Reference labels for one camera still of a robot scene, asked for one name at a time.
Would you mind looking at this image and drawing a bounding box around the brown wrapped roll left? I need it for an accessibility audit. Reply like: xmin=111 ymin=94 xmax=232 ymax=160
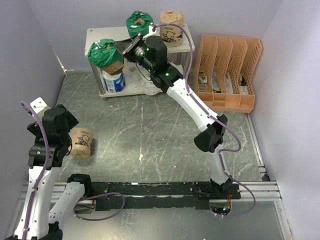
xmin=69 ymin=127 xmax=93 ymax=159

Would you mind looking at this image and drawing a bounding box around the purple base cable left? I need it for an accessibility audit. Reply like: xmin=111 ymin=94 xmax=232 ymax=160
xmin=73 ymin=191 xmax=126 ymax=221

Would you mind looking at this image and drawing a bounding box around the aluminium frame rail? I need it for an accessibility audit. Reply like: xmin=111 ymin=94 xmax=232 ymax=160
xmin=21 ymin=181 xmax=282 ymax=204

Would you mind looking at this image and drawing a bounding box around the orange plastic file organizer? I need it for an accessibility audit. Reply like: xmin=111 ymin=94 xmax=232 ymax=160
xmin=193 ymin=35 xmax=263 ymax=114

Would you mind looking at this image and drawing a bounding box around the blue paper roll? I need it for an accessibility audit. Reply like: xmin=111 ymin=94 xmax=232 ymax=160
xmin=102 ymin=71 xmax=125 ymax=93

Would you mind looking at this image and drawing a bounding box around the white unwrapped loose-end roll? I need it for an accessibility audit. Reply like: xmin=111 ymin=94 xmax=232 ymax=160
xmin=171 ymin=62 xmax=184 ymax=75

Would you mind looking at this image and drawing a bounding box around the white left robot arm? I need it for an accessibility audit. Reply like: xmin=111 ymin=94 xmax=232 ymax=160
xmin=9 ymin=99 xmax=94 ymax=240

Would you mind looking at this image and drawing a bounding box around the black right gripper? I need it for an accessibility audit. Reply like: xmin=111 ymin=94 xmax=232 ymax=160
xmin=112 ymin=32 xmax=155 ymax=74

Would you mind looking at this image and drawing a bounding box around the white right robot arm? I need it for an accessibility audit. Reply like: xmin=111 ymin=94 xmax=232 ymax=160
xmin=114 ymin=34 xmax=233 ymax=199

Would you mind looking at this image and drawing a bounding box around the green paper roll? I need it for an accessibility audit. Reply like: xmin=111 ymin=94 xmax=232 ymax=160
xmin=126 ymin=10 xmax=154 ymax=38

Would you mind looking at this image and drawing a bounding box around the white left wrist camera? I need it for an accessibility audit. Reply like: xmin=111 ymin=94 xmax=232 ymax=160
xmin=30 ymin=97 xmax=51 ymax=120

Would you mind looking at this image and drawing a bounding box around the green torn roll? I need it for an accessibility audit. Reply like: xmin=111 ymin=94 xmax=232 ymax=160
xmin=87 ymin=38 xmax=124 ymax=76

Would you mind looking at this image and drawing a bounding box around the white floral roll front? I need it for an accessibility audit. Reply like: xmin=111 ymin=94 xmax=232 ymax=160
xmin=122 ymin=62 xmax=141 ymax=90

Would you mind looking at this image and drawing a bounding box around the brown cartoon paper roll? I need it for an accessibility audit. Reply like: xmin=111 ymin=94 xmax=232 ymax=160
xmin=160 ymin=9 xmax=185 ymax=48

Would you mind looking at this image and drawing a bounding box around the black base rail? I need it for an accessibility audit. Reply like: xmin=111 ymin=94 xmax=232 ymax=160
xmin=92 ymin=181 xmax=241 ymax=211

